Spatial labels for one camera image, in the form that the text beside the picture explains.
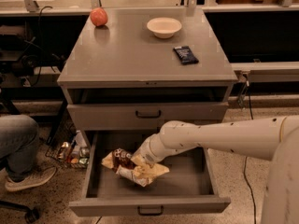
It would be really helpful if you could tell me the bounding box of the wire basket with cans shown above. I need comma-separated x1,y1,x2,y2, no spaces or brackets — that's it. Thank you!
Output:
45,122,89,169

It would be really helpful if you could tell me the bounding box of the black floor cable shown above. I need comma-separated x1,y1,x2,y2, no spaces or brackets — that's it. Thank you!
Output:
242,75,258,224

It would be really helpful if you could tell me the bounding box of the brown yellow chip bag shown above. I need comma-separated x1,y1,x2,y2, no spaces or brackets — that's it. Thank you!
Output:
101,148,169,187

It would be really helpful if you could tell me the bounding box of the grey drawer cabinet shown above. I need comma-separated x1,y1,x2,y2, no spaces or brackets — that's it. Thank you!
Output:
58,7,236,143

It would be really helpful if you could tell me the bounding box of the black hanging cable left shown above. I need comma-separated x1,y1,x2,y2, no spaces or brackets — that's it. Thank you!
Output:
22,6,54,88

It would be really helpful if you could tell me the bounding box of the white sneaker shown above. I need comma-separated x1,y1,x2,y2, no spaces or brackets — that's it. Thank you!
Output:
5,167,57,192

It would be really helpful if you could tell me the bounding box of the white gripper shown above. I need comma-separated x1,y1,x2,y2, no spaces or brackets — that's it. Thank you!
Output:
131,134,169,169

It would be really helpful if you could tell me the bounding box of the white paper bowl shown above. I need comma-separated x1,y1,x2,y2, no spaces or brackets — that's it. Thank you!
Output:
147,18,182,39

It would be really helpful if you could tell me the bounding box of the grey closed upper drawer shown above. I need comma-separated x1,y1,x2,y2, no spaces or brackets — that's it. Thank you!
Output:
67,102,228,131

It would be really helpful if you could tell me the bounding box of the dark blue snack bar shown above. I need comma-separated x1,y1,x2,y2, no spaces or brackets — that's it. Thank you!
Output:
173,46,199,65

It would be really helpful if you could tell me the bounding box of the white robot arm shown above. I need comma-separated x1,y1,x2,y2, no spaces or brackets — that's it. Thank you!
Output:
133,116,299,224

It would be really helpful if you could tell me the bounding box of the red apple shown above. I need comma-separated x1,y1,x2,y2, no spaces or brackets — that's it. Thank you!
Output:
90,7,108,27

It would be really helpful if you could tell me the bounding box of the grey open lower drawer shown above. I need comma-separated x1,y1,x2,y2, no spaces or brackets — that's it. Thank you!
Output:
69,131,231,217

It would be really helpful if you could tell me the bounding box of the person leg in jeans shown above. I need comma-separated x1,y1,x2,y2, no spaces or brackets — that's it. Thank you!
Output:
0,115,39,182

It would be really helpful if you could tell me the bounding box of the black office chair base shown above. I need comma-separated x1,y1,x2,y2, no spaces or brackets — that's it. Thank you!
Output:
0,201,40,224

